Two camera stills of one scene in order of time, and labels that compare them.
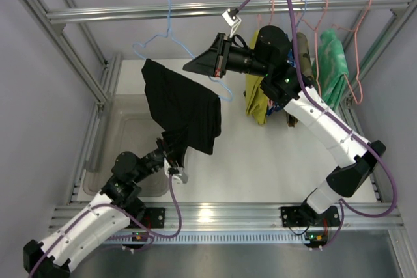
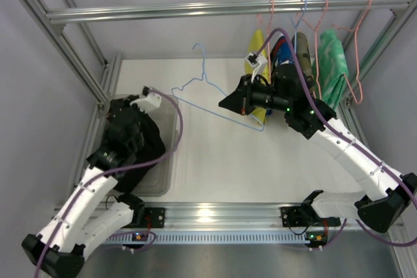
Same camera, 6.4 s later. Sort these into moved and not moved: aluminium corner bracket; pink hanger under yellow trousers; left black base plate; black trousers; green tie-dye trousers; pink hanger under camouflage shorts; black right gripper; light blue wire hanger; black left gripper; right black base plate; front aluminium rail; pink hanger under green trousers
Moved: black left gripper; black trousers; black right gripper; light blue wire hanger
Not moved: pink hanger under green trousers; left black base plate; aluminium corner bracket; right black base plate; pink hanger under yellow trousers; front aluminium rail; pink hanger under camouflage shorts; green tie-dye trousers
